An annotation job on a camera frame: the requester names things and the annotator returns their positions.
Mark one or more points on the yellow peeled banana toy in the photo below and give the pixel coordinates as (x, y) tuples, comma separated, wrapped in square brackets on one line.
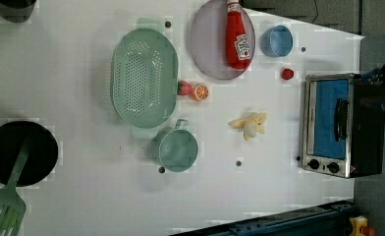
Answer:
[(251, 125)]

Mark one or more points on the red strawberry toy near oven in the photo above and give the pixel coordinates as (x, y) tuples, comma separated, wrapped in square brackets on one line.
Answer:
[(287, 74)]

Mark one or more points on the black and silver toaster oven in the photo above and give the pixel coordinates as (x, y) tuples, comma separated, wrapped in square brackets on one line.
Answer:
[(343, 126)]

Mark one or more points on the orange slice toy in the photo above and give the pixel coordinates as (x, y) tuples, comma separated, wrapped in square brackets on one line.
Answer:
[(200, 92)]

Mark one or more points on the red strawberry toy near colander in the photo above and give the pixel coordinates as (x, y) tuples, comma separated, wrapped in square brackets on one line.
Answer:
[(184, 88)]

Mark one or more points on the green perforated colander basket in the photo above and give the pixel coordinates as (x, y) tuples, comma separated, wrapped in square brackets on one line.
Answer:
[(144, 78)]

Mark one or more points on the red ketchup bottle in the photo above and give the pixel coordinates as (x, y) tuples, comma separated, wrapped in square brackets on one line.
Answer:
[(237, 45)]

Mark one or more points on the grey round plate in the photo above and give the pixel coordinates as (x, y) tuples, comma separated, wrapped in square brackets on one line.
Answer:
[(208, 40)]

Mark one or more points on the blue round bowl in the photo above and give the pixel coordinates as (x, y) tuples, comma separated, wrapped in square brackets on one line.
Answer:
[(277, 42)]

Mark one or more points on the black round pan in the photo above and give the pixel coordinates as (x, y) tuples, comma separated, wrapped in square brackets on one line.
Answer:
[(43, 154)]

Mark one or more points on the dark cylindrical cup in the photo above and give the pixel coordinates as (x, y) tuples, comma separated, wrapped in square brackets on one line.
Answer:
[(16, 11)]

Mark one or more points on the green slotted spatula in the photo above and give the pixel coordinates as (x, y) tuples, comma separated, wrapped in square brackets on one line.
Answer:
[(12, 206)]

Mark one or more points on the green cup with handle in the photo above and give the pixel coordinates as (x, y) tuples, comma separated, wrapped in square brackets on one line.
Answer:
[(175, 149)]

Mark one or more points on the blue metal frame rail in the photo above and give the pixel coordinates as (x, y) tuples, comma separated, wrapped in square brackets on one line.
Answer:
[(324, 220)]

